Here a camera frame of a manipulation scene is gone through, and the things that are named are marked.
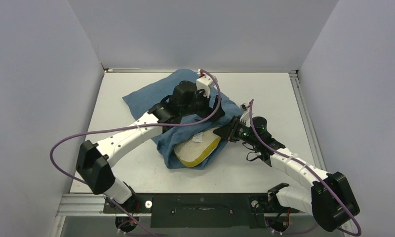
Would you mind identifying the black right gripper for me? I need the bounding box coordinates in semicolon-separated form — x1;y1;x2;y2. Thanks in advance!
214;116;259;146

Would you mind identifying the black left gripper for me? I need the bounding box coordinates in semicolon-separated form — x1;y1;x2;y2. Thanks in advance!
180;85;224;122

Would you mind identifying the yellow white pillow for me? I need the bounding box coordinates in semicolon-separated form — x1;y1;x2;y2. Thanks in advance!
173;127;221;168

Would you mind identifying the blue pillowcase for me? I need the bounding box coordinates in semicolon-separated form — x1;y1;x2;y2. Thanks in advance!
123;69;242;169

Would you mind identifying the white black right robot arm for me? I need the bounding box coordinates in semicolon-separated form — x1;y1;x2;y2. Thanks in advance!
213;117;360;232

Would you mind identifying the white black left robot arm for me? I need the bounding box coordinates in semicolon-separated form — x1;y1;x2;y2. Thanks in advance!
76;76;225;212

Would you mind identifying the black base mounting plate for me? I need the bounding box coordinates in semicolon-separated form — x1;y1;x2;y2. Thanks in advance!
122;193;287;229

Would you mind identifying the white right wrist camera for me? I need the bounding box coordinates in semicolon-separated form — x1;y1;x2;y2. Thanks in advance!
240;103;250;126

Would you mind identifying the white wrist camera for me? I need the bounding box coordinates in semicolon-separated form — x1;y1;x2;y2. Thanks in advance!
196;69;217;98
240;103;250;126

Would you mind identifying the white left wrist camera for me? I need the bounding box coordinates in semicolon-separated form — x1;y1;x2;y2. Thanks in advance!
196;69;217;98

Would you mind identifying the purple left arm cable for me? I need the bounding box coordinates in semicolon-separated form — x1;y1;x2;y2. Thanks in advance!
50;69;222;237

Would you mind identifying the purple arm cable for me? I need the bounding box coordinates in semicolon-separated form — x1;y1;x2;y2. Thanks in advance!
248;99;362;237
50;69;222;237

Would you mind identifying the aluminium frame rail right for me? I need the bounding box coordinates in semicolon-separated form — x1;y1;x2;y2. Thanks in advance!
289;70;326;170

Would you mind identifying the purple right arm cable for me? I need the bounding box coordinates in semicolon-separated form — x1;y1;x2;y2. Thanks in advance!
248;99;362;237

